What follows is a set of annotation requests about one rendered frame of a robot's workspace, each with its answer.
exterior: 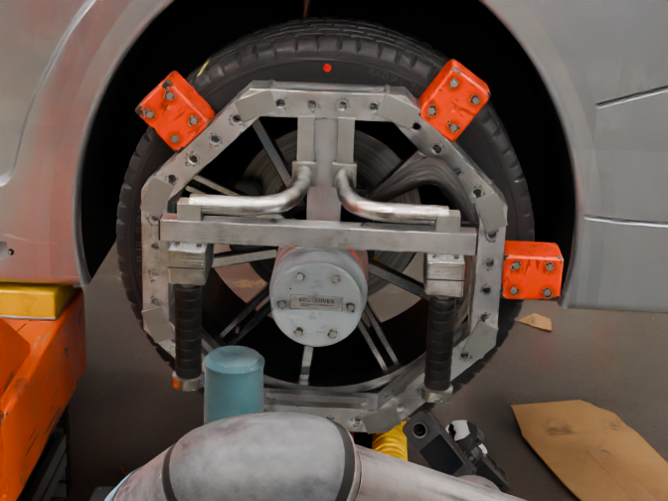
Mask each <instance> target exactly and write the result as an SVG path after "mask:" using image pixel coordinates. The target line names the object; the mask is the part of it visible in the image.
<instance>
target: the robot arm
mask: <svg viewBox="0 0 668 501"><path fill-rule="evenodd" d="M403 433H404V435H405V436H406V437H407V438H408V440H409V441H410V442H411V444H412V445H413V446H414V447H415V449H416V450H417V452H418V453H419V454H420V455H421V457H422V458H423V459H424V461H425V462H426V463H427V464H428V466H429V468H427V467H424V466H421V465H418V464H414V463H411V462H408V461H405V460H402V459H399V458H396V457H393V456H390V455H387V454H384V453H382V452H379V451H376V450H373V449H370V448H367V447H364V446H361V445H358V444H355V443H354V440H353V438H352V435H351V434H350V432H349V431H348V429H347V428H346V427H345V426H343V425H342V424H340V423H339V422H336V421H334V420H331V419H328V418H325V417H320V416H316V415H311V414H305V413H293V412H267V413H256V414H247V415H241V416H235V417H226V418H222V419H219V420H215V421H212V422H209V423H207V424H204V425H202V426H200V427H197V428H195V429H193V430H191V431H190V432H188V433H187V434H185V435H184V436H183V437H181V438H180V439H179V440H178V441H177V442H176V443H174V444H173V445H171V446H170V447H169V448H167V449H166V450H165V451H163V452H162V453H160V454H159V455H158V456H156V457H155V458H153V459H152V460H151V461H149V462H148V463H147V464H145V465H144V466H142V467H140V468H138V469H136V470H134V471H132V472H131V473H129V474H128V475H127V476H126V477H125V478H124V479H123V480H122V481H121V482H120V483H119V484H118V485H117V487H116V488H114V489H113V490H112V491H111V492H110V493H109V494H108V496H107V497H106V498H105V500H104V501H527V500H524V499H521V498H518V497H515V496H512V495H509V494H506V493H505V492H507V491H508V490H509V489H510V487H509V482H508V477H507V471H506V470H505V469H504V468H503V467H502V466H501V465H500V464H499V463H498V461H497V460H495V459H494V458H493V457H492V456H491V455H490V454H489V452H488V453H487V450H486V448H485V446H484V445H483V444H482V442H483V440H484V434H483V432H482V431H481V430H480V429H479V428H478V427H477V426H476V425H475V424H474V423H472V422H470V421H467V420H454V421H453V422H452V423H451V424H449V425H448V426H447V427H446V428H444V427H443V425H442V424H441V423H440V422H439V420H438V419H437V418H436V417H435V415H434V414H433V413H432V411H430V410H424V411H421V412H418V413H417V414H416V415H414V416H413V417H412V418H411V419H410V420H409V421H407V422H406V423H405V424H404V426H403ZM499 470H500V471H501V472H502V473H503V474H504V477H505V479H504V478H503V477H502V476H501V475H500V472H499ZM502 485H503V489H502Z"/></svg>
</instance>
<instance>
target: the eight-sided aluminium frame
mask: <svg viewBox="0 0 668 501"><path fill-rule="evenodd" d="M311 105H315V106H312V107H311ZM340 106H344V107H345V108H341V107H340ZM419 113H420V107H419V100H418V98H416V97H414V96H413V95H412V94H411V93H410V91H409V90H408V89H407V88H406V87H404V86H390V85H388V84H385V85H365V84H342V83H298V82H275V81H274V80H270V81H252V82H251V83H250V84H248V85H247V86H246V87H245V88H244V89H243V90H240V91H239V92H238V94H237V96H236V97H235V98H233V99H232V100H231V101H230V102H229V103H228V104H227V105H226V106H225V107H224V108H223V109H222V110H221V111H220V112H218V113H217V114H216V115H215V116H214V118H213V120H212V122H211V123H210V125H209V126H208V127H207V128H206V129H205V130H204V131H203V132H202V133H201V134H200V135H198V136H197V137H196V138H195V139H194V140H193V141H192V142H191V143H190V144H189V145H188V146H187V147H186V148H184V149H183V150H182V151H181V152H180V153H175V154H173V155H172V156H171V157H170V158H169V159H168V160H167V161H166V162H165V163H164V164H163V165H160V166H159V167H158V169H157V170H156V171H155V172H154V173H153V174H152V175H151V176H150V177H149V178H148V179H147V181H146V182H145V184H144V186H143V187H142V189H141V205H140V210H141V232H142V291H143V309H142V311H141V313H142V316H143V329H144V330H145V331H146V332H147V333H148V334H149V335H150V336H151V337H152V338H153V340H154V342H155V343H158V344H159V345H160V346H161V347H163V348H164V349H165V350H166V351H167V352H168V353H169V354H170V355H171V356H172V357H173V358H174V359H175V356H176V354H175V346H176V344H175V336H176V334H175V326H176V325H175V316H176V315H175V284H171V283H169V281H168V267H167V266H168V249H169V248H170V246H171V244H172V242H166V241H159V240H158V220H159V219H160V217H161V215H162V214H174V196H175V195H176V194H177V193H178V192H179V191H180V190H181V189H182V188H183V187H184V186H185V185H187V184H188V183H189V182H190V181H191V180H192V179H193V178H194V177H195V176H196V175H197V174H198V173H200V172H201V171H202V170H203V169H204V168H205V167H206V166H207V165H208V164H209V163H210V162H211V161H213V160H214V159H215V158H216V157H217V156H218V155H219V154H220V153H221V152H222V151H223V150H225V149H226V148H227V147H228V146H229V145H230V144H231V143H232V142H233V141H234V140H235V139H236V138H238V137H239V136H240V135H241V134H242V133H243V132H244V131H245V130H246V129H247V128H248V127H249V126H251V125H252V124H253V123H254V122H255V121H256V120H257V119H258V118H259V117H260V116H274V117H297V118H298V115H308V116H315V118H320V119H338V117H354V118H355V120H366V121H387V122H393V123H394V124H395V125H396V126H397V127H398V128H399V130H400V131H401V132H402V133H403V134H404V135H405V136H406V137H407V138H408V139H409V140H410V141H411V142H412V144H413V145H414V146H415V147H416V148H417V149H418V150H419V151H420V152H421V153H422V154H423V155H424V157H425V158H436V159H439V160H441V161H443V162H445V163H446V164H448V165H449V166H450V167H451V168H452V170H453V171H454V172H455V174H456V175H457V177H458V178H459V180H460V182H461V183H462V185H463V187H464V189H465V191H466V193H467V195H468V197H469V199H470V201H471V203H474V204H475V205H476V209H477V213H478V217H479V222H480V232H479V236H478V247H477V254H476V255H474V256H473V257H472V269H471V282H470V295H469V307H468V320H467V321H466V322H464V323H463V324H462V325H461V326H459V327H458V328H457V329H456V330H455V331H454V336H453V347H452V349H453V350H452V357H451V359H452V364H451V376H450V381H452V380H454V379H455V378H456V377H457V376H459V375H460V374H461V373H462V372H464V371H465V370H466V369H467V368H469V367H470V366H471V365H472V364H474V363H475V362H476V361H477V360H478V359H483V357H484V355H485V354H486V353H487V352H488V351H490V350H491V349H492V348H493V347H495V345H496V335H497V332H498V312H499V301H500V289H501V278H502V266H503V255H504V244H505V233H506V226H508V224H507V210H508V206H507V203H506V200H505V197H504V194H503V193H502V192H501V191H500V190H499V189H498V187H497V186H496V185H495V184H494V182H493V180H490V179H489V178H488V177H487V175H486V174H485V173H484V172H483V171H482V170H481V169H480V168H479V167H478V166H477V165H476V163H475V162H474V161H473V160H472V159H471V158H470V157H469V156H468V155H467V154H466V153H465V151H464V150H463V149H462V148H461V147H460V146H459V145H458V144H457V143H456V142H455V141H454V142H450V141H448V140H447V139H446V138H445V137H444V136H443V135H442V134H441V133H440V132H438V131H437V130H436V129H435V128H434V127H433V126H431V125H430V124H429V123H428V122H426V121H425V120H424V119H422V118H421V117H420V116H418V114H419ZM425 357H426V355H424V356H423V357H421V358H420V359H419V360H418V361H417V362H415V363H414V364H413V365H412V366H410V367H409V368H408V369H407V370H405V371H404V372H403V373H402V374H401V375H399V376H398V377H397V378H396V379H394V380H393V381H392V382H391V383H390V384H388V385H387V386H386V387H385V388H383V389H382V390H381V391H380V392H379V393H377V394H370V393H350V392H329V391H309V390H289V389H268V388H263V397H264V412H265V413H267V412H293V413H305V414H311V415H316V416H320V417H323V418H328V419H331V420H334V421H336V422H339V423H340V424H342V425H343V426H345V427H346V428H347V429H348V431H360V432H367V433H368V434H370V433H373V432H381V433H387V432H389V431H390V430H391V429H392V428H394V427H395V426H396V425H399V424H401V423H402V420H404V419H405V418H406V417H407V416H409V415H410V414H411V413H412V412H414V411H415V410H416V409H417V408H419V407H420V406H421V405H422V404H424V403H425V401H424V400H423V399H422V398H421V397H420V384H421V383H422V382H423V381H424V376H425V374H424V367H425Z"/></svg>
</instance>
